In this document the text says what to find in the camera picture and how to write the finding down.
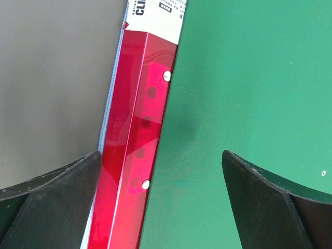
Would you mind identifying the green ring binder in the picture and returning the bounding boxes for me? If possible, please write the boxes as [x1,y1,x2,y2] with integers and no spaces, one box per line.
[140,1,331,248]

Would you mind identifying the red clip folder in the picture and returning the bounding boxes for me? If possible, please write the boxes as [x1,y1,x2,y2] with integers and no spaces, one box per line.
[88,1,186,248]

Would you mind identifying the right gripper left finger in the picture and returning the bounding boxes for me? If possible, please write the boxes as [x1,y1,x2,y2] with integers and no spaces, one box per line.
[1,151,102,248]

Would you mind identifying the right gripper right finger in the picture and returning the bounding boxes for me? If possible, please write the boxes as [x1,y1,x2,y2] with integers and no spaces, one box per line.
[222,150,331,248]

